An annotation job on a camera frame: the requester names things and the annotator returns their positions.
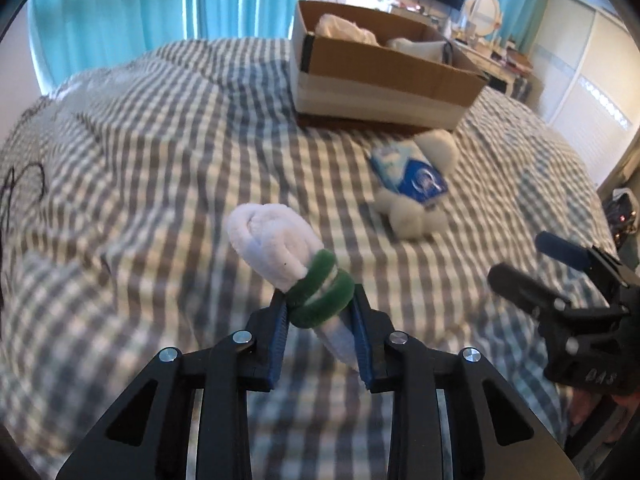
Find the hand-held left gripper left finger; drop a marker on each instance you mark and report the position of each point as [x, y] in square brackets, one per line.
[277, 342]

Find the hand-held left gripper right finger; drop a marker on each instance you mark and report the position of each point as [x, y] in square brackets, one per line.
[363, 347]

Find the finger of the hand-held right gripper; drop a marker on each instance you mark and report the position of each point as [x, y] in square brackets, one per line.
[520, 285]
[562, 250]

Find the brown cardboard box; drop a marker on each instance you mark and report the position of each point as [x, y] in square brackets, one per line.
[380, 80]

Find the white plush toy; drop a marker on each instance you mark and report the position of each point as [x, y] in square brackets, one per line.
[417, 217]

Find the white wardrobe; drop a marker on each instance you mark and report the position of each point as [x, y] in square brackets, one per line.
[585, 75]

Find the cluttered dressing table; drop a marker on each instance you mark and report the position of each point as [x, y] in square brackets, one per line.
[500, 62]

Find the grey checked blanket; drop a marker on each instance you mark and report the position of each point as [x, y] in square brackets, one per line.
[165, 160]

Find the white folded cloth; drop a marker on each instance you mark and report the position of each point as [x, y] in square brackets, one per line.
[415, 47]

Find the round white vanity mirror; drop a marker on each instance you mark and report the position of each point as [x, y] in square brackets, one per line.
[482, 10]

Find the white crumpled cloth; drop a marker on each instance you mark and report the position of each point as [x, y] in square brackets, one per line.
[345, 27]

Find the teal window curtain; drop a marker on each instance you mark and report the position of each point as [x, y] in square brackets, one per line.
[150, 0]

